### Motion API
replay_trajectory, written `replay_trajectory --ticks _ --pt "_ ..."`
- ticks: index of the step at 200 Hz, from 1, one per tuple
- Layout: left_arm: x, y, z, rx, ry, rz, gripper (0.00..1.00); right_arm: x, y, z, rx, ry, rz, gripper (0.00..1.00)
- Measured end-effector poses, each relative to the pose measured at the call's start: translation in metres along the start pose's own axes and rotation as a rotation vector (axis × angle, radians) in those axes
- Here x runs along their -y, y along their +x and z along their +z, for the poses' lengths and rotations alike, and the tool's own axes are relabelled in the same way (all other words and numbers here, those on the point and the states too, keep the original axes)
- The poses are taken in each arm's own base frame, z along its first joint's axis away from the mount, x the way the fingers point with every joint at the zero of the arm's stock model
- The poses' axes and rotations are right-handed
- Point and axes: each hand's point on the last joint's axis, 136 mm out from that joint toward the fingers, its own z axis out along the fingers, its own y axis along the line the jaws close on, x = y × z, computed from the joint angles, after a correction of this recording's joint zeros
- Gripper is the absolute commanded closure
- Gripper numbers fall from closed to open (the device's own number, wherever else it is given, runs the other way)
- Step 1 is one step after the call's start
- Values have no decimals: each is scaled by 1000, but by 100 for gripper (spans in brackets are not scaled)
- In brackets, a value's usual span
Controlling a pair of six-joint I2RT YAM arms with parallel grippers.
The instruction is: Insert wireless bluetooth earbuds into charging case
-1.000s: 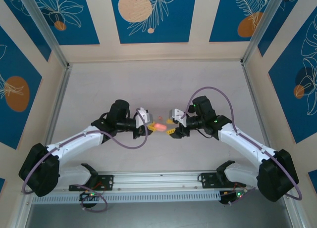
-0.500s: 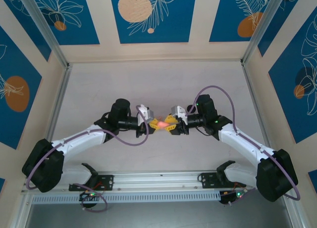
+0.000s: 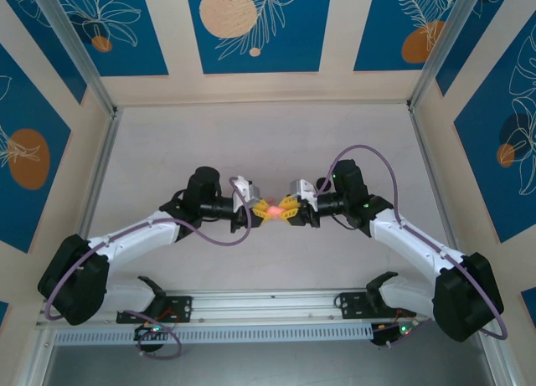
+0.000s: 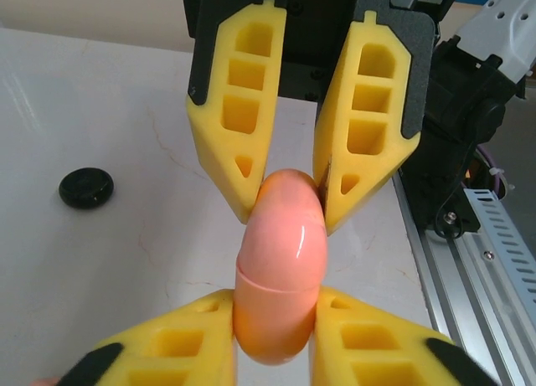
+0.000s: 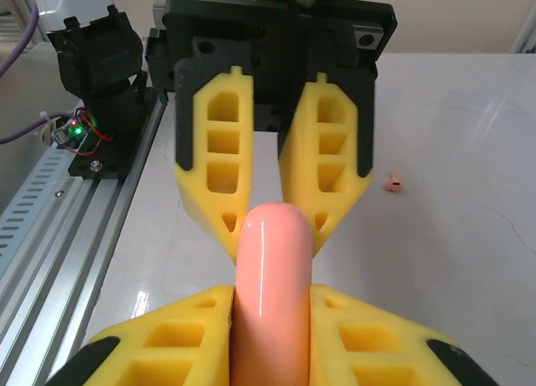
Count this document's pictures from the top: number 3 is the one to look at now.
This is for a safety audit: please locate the grey metal panel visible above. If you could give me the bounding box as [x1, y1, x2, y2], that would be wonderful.
[41, 342, 495, 386]

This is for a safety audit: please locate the black controller board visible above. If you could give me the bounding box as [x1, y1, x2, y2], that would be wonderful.
[133, 322, 168, 342]
[371, 320, 420, 347]

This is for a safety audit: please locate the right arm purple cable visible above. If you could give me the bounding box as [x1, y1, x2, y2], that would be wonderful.
[313, 145, 508, 349]

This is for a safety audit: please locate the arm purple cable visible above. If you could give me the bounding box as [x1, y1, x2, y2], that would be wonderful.
[313, 145, 508, 349]
[44, 176, 255, 360]

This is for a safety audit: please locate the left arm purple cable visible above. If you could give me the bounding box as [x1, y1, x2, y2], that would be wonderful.
[44, 176, 255, 360]

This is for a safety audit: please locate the aluminium table edge rail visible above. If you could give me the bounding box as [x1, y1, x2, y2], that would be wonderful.
[77, 107, 123, 240]
[408, 103, 466, 257]

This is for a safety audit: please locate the aluminium mounting rail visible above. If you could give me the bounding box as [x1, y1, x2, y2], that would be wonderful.
[35, 287, 497, 329]

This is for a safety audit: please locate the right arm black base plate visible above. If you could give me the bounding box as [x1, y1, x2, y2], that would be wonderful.
[338, 291, 418, 320]

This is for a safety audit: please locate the white slotted cable duct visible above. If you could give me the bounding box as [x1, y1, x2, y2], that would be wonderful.
[53, 323, 376, 346]

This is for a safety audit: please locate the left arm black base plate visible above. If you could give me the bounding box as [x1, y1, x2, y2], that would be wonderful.
[116, 296, 193, 324]

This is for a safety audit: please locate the aluminium frame post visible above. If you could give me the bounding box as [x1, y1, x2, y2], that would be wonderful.
[408, 0, 481, 111]
[31, 0, 118, 116]

